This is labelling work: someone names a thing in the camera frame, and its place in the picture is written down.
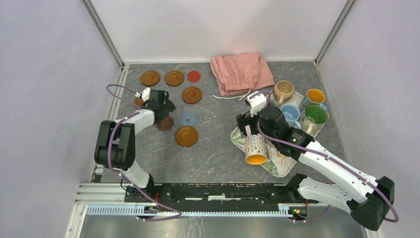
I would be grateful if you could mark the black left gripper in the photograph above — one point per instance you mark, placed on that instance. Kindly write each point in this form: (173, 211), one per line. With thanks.
(168, 107)

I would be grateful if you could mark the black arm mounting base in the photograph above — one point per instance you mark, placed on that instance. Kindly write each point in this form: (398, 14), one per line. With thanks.
(218, 197)

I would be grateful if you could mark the light blue ceramic mug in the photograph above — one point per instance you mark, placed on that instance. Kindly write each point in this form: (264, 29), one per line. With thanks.
(292, 115)

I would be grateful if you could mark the red round coaster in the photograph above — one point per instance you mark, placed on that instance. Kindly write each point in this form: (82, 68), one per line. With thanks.
(193, 76)

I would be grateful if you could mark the beige ceramic mug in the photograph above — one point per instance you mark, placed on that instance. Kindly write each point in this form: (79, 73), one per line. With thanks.
(283, 91)

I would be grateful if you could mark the blue butterfly mug orange inside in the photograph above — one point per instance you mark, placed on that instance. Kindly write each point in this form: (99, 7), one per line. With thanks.
(313, 97)

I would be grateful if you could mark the floral leaf print tray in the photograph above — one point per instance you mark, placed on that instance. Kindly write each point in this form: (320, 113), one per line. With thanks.
(279, 165)

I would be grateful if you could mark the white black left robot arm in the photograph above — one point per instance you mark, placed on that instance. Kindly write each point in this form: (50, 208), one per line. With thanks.
(116, 142)

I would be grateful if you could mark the dark brown wooden coaster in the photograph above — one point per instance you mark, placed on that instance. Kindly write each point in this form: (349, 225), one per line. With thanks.
(165, 124)

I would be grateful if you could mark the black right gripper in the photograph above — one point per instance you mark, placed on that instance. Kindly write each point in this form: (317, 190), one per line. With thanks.
(244, 120)

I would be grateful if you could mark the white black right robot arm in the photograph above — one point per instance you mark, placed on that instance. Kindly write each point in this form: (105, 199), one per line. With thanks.
(368, 200)

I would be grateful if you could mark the light blue round coaster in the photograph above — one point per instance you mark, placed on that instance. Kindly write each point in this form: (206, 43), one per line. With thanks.
(188, 119)

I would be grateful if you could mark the floral mug green inside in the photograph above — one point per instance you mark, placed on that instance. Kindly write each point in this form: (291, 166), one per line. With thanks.
(313, 119)

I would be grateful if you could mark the white mug orange inside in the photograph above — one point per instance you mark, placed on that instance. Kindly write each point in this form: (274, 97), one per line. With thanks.
(257, 151)

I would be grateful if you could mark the pink folded cloth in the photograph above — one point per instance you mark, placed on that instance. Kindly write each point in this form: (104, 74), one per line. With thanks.
(241, 73)

